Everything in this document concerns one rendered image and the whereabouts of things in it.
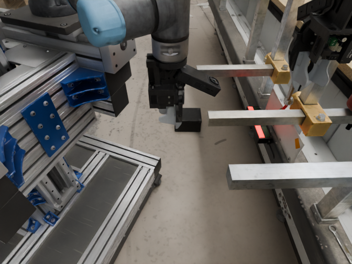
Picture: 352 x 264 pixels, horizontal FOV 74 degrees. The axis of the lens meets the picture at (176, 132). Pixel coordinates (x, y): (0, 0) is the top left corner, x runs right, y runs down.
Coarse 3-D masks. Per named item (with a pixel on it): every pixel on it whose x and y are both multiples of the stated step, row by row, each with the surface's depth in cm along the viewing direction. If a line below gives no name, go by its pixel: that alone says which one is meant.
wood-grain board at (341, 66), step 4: (272, 0) 122; (276, 0) 118; (280, 0) 115; (284, 0) 115; (308, 0) 115; (276, 4) 118; (280, 4) 113; (284, 4) 111; (280, 8) 113; (284, 8) 109; (300, 20) 96; (296, 24) 99; (300, 24) 96; (340, 64) 74; (344, 64) 73; (348, 64) 71; (340, 68) 74; (344, 68) 73; (348, 68) 71; (344, 72) 73; (348, 72) 71; (348, 76) 71
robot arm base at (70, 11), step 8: (32, 0) 60; (40, 0) 59; (48, 0) 59; (56, 0) 60; (64, 0) 60; (32, 8) 61; (40, 8) 60; (48, 8) 60; (56, 8) 60; (64, 8) 61; (72, 8) 62; (40, 16) 62; (48, 16) 61; (56, 16) 61
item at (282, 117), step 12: (336, 108) 63; (348, 108) 63; (216, 120) 61; (228, 120) 61; (240, 120) 61; (252, 120) 61; (264, 120) 61; (276, 120) 61; (288, 120) 62; (300, 120) 62; (336, 120) 62; (348, 120) 62
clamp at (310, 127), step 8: (296, 96) 65; (296, 104) 65; (304, 104) 62; (312, 104) 62; (304, 112) 61; (312, 112) 60; (320, 112) 60; (304, 120) 61; (312, 120) 58; (328, 120) 58; (304, 128) 61; (312, 128) 59; (320, 128) 59
